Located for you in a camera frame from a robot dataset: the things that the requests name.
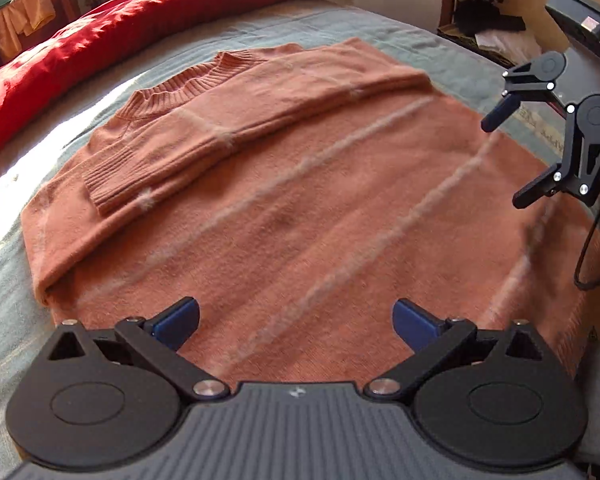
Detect blue-green plaid bed sheet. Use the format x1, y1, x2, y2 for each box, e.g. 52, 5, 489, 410
0, 0, 571, 480

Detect black cloth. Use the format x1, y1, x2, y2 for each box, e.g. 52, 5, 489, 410
452, 2, 527, 36

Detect red quilt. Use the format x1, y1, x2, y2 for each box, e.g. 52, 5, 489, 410
0, 0, 348, 166

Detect orange hanging clothes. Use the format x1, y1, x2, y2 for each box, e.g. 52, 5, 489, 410
0, 0, 58, 58

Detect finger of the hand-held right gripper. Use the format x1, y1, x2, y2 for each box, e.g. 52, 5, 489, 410
511, 102, 600, 210
481, 51, 567, 134

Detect black cable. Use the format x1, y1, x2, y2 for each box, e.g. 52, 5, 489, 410
574, 170, 600, 292

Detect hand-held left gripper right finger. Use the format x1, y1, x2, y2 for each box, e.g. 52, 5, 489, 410
364, 298, 548, 401

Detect pink knit sweater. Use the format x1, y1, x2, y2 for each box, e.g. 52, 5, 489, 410
20, 37, 600, 396

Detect white cloth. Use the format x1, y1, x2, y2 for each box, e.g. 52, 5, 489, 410
472, 27, 545, 68

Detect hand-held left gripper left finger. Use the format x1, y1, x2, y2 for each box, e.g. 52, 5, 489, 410
45, 296, 231, 401

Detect wooden chair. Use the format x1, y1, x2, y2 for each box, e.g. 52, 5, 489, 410
436, 0, 461, 36

